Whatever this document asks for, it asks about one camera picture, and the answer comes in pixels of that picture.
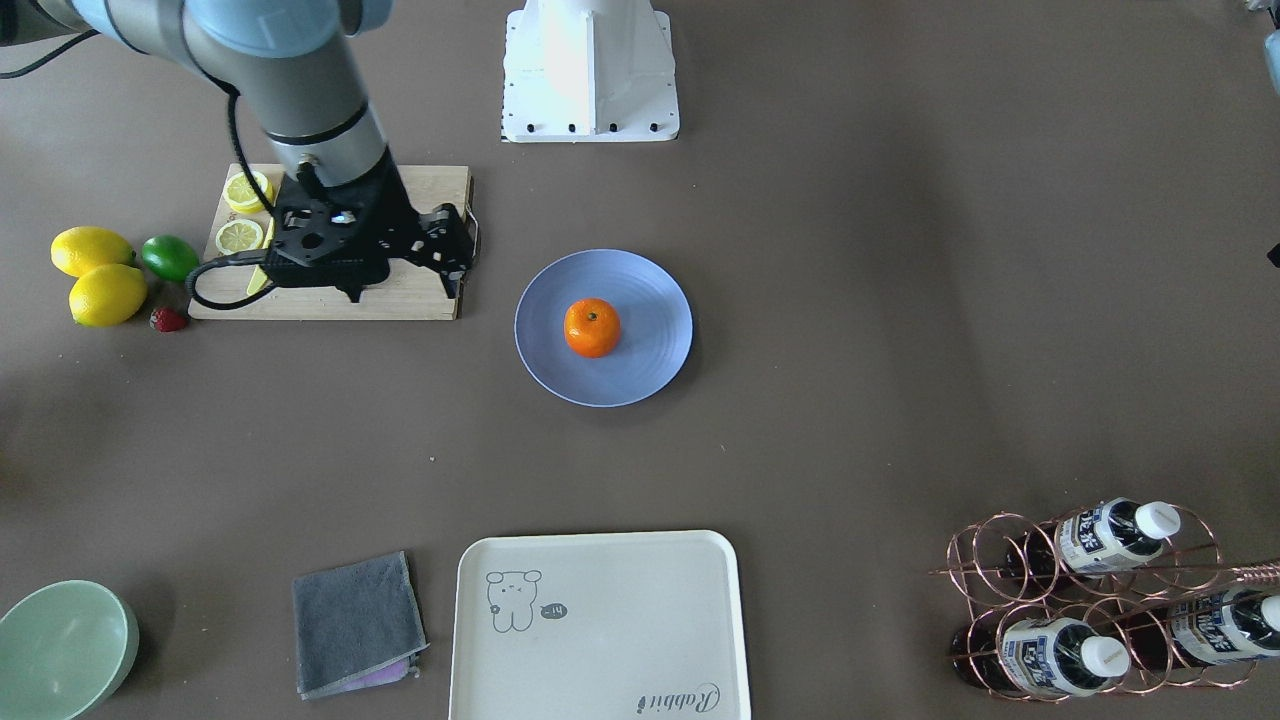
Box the tea bottle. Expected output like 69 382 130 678
1119 587 1279 671
998 497 1181 591
950 618 1132 701

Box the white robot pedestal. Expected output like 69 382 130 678
500 1 681 143

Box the tea bottle front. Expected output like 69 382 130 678
950 618 1132 701

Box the yellow lemon far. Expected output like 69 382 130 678
50 225 134 278

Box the tea bottle back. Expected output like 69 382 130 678
998 497 1181 591

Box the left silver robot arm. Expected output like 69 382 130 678
1242 0 1280 94

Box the orange mandarin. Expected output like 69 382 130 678
562 297 622 359

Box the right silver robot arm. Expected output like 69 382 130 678
3 1 476 302

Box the lemon slice two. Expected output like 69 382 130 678
214 218 266 256

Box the green lime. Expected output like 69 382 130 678
140 234 201 283

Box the cream rabbit tray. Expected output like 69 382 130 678
449 530 753 719

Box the yellow lemon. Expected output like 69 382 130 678
50 225 134 278
68 264 148 327

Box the wooden cutting board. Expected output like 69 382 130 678
188 163 472 322

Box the blue plate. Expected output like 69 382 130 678
515 249 694 407

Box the lemon slice one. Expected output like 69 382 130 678
221 170 275 214

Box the yellow plastic knife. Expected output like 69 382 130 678
246 219 275 296

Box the red strawberry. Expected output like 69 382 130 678
148 306 189 333

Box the tea bottle middle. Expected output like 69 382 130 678
1119 587 1279 671

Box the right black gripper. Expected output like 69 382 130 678
262 160 474 302

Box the grey folded cloth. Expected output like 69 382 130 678
291 550 429 700

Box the mint green bowl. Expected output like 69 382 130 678
1 580 140 719

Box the copper wire bottle rack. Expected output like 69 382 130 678
941 509 1277 702

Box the yellow lemon near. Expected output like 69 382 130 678
68 264 148 327

